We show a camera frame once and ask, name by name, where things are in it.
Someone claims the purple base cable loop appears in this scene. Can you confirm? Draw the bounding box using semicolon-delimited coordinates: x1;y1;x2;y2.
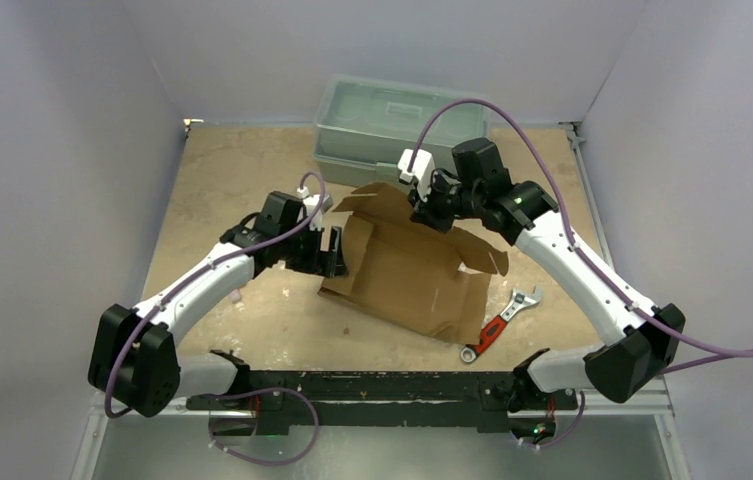
208;387;321;468

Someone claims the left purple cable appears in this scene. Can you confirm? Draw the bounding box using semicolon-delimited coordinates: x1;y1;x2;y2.
102;172;328;420

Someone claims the red handled adjustable wrench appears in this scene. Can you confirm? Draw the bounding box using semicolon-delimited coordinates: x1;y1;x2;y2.
459;286;543;364

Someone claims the black metal base rail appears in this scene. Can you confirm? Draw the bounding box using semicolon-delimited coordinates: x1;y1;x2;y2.
186;370;578;435

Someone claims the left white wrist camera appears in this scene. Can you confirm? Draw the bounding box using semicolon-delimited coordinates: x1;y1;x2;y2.
297;186;333;231

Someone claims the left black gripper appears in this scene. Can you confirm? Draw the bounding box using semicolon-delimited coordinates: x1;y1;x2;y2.
279;222;347;277

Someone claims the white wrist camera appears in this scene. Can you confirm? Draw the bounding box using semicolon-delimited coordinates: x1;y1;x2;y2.
297;186;333;231
397;149;435;202

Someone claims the brown cardboard box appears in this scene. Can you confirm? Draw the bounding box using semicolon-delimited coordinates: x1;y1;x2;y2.
319;182;509;344

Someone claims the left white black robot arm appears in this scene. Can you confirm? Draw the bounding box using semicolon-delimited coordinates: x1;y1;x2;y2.
87;187;347;417

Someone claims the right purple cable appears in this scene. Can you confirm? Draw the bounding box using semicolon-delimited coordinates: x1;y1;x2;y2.
412;97;753;453

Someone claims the translucent green plastic toolbox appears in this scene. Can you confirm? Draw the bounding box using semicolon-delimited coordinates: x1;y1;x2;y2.
314;75;483;187

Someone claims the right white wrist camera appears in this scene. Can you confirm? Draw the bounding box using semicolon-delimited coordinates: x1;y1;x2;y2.
397;149;435;202

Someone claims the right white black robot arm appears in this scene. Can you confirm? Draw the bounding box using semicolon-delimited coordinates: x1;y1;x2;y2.
398;138;685;411

